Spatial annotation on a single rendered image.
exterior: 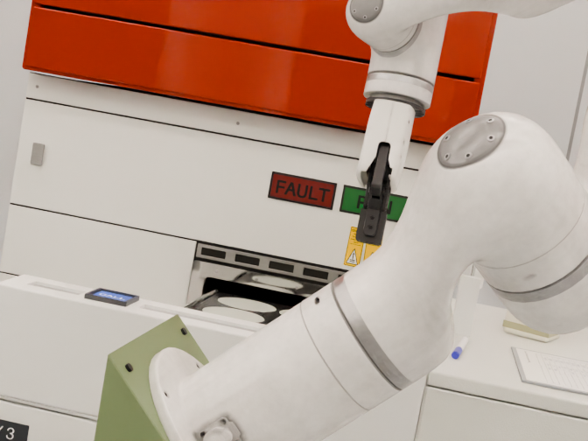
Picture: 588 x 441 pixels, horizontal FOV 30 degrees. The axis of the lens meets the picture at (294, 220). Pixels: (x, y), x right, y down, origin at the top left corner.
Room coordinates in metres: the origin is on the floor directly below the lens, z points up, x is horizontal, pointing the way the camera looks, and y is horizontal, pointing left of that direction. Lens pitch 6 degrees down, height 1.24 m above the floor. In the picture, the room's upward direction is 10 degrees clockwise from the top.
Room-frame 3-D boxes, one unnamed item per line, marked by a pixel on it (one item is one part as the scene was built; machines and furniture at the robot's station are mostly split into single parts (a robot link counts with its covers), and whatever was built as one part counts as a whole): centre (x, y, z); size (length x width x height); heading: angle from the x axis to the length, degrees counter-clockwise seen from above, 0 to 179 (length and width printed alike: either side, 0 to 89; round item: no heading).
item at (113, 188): (1.96, 0.12, 1.02); 0.82 x 0.03 x 0.40; 82
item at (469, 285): (1.57, -0.27, 1.03); 0.06 x 0.04 x 0.13; 172
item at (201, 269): (1.92, -0.05, 0.89); 0.44 x 0.02 x 0.10; 82
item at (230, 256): (1.93, -0.05, 0.96); 0.44 x 0.01 x 0.02; 82
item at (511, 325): (1.65, -0.39, 1.00); 0.07 x 0.07 x 0.07; 61
